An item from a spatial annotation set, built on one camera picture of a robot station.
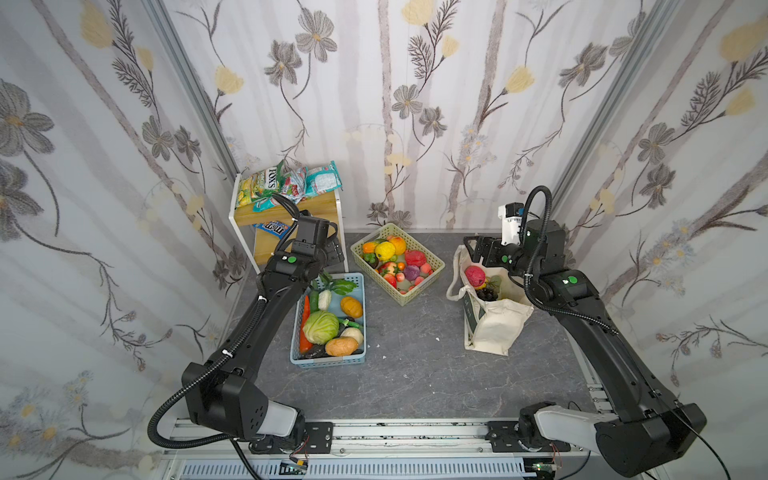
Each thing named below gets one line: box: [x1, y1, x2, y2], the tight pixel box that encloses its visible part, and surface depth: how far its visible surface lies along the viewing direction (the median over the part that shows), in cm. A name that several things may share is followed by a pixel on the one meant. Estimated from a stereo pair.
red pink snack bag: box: [281, 166, 308, 205], surface depth 81 cm
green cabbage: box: [302, 311, 339, 345], surface depth 82 cm
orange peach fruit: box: [389, 236, 407, 255], surface depth 112 cm
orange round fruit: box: [340, 296, 363, 318], surface depth 95 cm
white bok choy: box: [318, 289, 332, 311], surface depth 97 cm
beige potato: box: [325, 337, 359, 357], surface depth 81 cm
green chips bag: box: [251, 160, 285, 212], surface depth 82 cm
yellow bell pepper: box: [375, 241, 396, 261], surface depth 107 cm
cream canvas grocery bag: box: [446, 244, 534, 356], surface depth 80 cm
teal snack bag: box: [305, 161, 343, 196], surface depth 84 cm
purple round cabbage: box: [403, 265, 420, 281], surface depth 106 cm
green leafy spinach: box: [316, 272, 358, 295], surface depth 101 cm
